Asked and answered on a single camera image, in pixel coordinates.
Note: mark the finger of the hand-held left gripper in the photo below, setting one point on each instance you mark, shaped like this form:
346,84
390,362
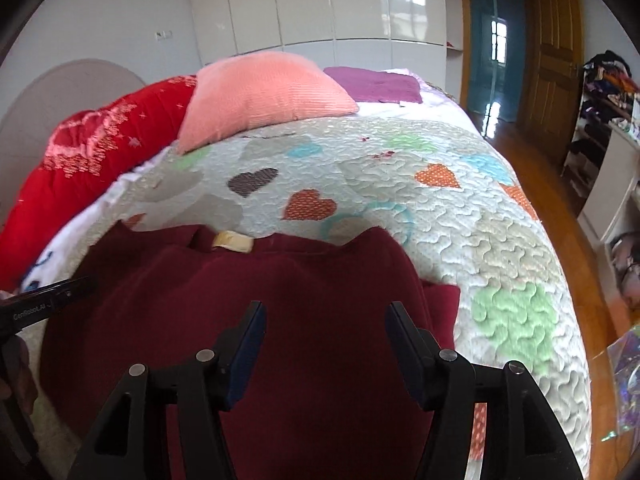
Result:
75,291

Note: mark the beige rounded headboard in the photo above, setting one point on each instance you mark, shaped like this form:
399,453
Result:
60,85

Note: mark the iridescent plastic bag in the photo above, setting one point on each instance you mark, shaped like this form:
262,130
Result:
627,385

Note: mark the red embroidered quilt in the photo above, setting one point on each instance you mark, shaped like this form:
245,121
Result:
60,185

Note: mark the shelf with clothes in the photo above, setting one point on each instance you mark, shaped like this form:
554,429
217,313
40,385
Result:
600,105

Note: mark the blue glass door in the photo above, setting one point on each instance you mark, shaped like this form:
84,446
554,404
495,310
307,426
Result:
492,35

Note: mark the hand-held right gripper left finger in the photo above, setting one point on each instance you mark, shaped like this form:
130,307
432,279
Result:
245,355

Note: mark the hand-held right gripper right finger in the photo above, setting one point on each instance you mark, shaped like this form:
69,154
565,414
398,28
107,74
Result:
412,355

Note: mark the white cabinet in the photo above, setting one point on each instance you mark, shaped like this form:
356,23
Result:
612,185

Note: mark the folded purple cloth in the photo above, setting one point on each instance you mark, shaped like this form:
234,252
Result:
375,84

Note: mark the pink ribbed pillow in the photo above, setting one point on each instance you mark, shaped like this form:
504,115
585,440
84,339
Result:
260,90

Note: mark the white wall socket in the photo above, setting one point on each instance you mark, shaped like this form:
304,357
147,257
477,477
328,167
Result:
163,34

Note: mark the glossy white wardrobe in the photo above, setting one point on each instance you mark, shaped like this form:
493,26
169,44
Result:
325,5

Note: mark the maroon knit sweater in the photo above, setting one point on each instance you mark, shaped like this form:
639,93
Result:
310,280

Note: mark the heart patterned bed quilt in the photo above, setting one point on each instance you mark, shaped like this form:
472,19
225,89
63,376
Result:
450,220

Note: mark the wooden panel door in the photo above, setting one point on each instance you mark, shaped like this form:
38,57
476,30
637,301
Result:
550,60

